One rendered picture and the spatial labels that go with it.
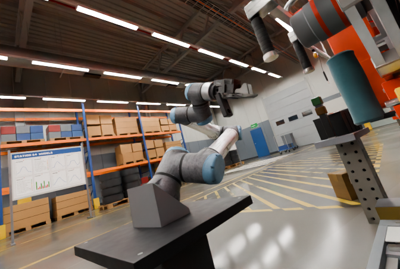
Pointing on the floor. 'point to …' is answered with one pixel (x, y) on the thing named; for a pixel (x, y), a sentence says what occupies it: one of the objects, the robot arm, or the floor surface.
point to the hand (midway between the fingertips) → (254, 96)
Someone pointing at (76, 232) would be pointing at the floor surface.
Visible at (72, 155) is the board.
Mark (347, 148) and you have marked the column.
